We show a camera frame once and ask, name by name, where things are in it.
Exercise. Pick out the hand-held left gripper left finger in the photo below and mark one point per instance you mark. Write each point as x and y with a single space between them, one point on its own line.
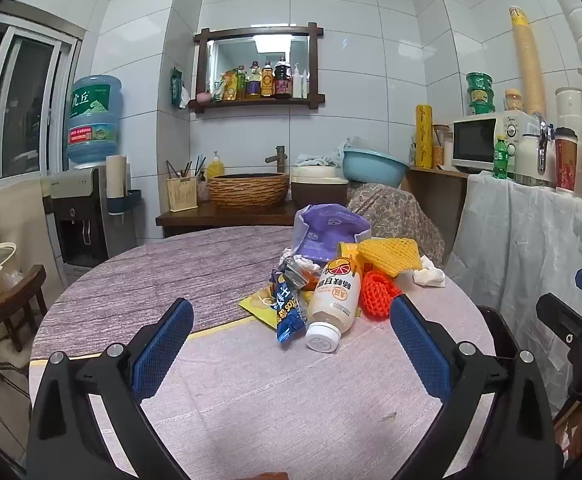
163 345

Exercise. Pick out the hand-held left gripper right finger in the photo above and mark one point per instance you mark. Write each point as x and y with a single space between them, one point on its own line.
421 355

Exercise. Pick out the orange foam fruit net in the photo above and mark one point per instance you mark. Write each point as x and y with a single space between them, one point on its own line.
378 297

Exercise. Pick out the white tissue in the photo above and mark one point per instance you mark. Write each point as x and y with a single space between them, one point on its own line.
428 275

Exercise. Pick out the cardboard box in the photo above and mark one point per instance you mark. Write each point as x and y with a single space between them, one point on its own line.
573 435

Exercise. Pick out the purple tablecloth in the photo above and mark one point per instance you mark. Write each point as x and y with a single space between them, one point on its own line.
171 270

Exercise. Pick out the white plastic sheet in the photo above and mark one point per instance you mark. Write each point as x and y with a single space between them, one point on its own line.
521 240

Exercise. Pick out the yellow flat wrapper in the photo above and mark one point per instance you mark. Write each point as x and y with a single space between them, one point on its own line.
256 305

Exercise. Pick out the cream drink bottle white cap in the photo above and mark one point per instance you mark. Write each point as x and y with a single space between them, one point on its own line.
333 305

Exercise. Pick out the yellow foam fruit net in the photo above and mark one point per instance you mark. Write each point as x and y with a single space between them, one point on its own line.
388 257

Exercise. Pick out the red cup black lid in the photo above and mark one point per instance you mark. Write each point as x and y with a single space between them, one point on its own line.
566 162

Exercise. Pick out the blue snack wrapper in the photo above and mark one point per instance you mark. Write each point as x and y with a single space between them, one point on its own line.
286 315

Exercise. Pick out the wooden counter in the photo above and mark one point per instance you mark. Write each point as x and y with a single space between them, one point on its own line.
196 220

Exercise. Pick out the floral cloth cover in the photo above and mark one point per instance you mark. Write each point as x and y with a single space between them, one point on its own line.
396 215

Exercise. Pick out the cream chopstick holder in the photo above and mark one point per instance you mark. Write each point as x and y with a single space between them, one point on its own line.
182 195

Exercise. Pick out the water dispenser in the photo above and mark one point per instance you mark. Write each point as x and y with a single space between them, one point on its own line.
78 220

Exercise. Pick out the crumpled silver wrapper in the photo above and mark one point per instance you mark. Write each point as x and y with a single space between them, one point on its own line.
296 265

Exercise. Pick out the purple plastic bag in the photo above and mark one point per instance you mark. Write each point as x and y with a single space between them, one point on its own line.
326 232

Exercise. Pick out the wooden side shelf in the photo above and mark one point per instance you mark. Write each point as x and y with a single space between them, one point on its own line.
436 200

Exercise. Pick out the wooden stool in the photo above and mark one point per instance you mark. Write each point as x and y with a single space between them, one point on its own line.
16 295

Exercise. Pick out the green soda bottle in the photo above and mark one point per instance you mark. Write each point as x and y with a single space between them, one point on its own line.
500 160

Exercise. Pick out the paper cup dispenser blue base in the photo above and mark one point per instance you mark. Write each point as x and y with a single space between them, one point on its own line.
118 180

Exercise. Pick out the wicker wash basin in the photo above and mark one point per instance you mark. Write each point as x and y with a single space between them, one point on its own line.
248 190

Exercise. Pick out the bundle of chopsticks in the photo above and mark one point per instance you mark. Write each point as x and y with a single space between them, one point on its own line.
186 167

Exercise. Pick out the short stack white cups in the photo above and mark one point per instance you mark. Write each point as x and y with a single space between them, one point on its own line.
569 107

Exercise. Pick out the yellow soap dispenser bottle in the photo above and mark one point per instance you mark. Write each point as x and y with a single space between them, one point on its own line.
215 169

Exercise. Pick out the white microwave oven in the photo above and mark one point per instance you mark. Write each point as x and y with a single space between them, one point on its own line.
476 142

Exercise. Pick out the beige cloth cover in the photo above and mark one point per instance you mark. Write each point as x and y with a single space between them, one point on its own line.
16 220

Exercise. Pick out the light blue plastic basin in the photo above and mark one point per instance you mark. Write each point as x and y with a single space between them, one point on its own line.
373 167

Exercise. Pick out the brown pot cream lid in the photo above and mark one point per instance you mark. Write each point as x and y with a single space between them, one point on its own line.
318 190

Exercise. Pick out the yellow lid jar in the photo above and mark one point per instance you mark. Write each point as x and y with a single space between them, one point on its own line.
513 101

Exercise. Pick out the glass storage jar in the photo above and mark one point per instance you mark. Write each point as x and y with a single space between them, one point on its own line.
442 145

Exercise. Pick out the bamboo faucet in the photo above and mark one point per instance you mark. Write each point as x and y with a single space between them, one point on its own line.
278 157

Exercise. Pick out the tall yellow box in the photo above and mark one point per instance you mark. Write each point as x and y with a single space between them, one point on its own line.
424 135

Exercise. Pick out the grey crumpled cloth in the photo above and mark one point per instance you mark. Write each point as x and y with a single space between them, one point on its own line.
321 157

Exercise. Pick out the tall stack of paper cups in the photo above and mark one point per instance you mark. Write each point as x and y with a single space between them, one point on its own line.
528 65

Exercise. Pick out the blue water jug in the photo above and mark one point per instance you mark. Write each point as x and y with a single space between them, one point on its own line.
93 120

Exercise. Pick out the pink small cup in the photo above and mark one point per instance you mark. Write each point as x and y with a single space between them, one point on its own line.
203 97

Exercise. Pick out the yellow seasoning packet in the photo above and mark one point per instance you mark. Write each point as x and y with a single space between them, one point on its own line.
229 87

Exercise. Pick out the green glass bottle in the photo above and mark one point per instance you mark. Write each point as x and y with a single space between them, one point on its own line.
241 85

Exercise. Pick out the sliding window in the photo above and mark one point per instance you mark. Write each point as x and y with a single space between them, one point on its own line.
26 105

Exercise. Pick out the brown sauce bottle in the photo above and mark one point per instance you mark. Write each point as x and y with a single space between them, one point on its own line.
267 82

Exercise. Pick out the wooden framed mirror shelf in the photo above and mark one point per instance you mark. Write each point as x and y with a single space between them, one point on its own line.
201 60

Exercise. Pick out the dark soy sauce bottle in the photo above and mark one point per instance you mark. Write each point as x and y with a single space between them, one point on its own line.
282 80

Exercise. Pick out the white squeeze bottle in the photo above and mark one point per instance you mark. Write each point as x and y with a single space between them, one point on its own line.
297 85

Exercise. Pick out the green wall tissue holder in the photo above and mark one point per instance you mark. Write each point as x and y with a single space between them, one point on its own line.
177 87

